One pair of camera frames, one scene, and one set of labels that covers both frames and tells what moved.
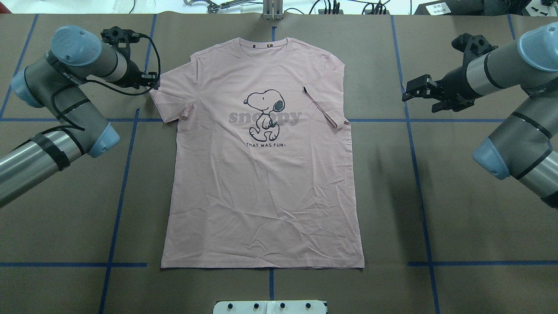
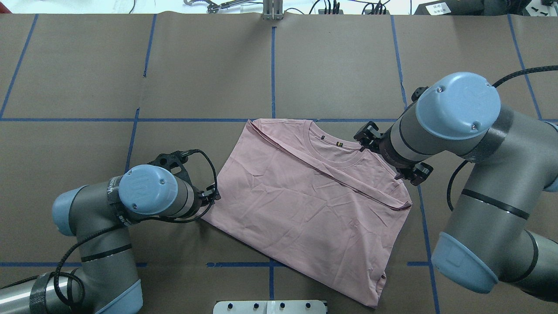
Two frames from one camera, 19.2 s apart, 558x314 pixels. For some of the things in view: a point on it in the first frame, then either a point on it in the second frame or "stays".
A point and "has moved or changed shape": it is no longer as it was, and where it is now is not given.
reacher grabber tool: [215, 5] stays
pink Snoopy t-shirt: [263, 174] has moved or changed shape
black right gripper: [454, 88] → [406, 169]
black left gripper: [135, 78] → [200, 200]
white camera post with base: [270, 307] stays
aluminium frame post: [273, 10] stays
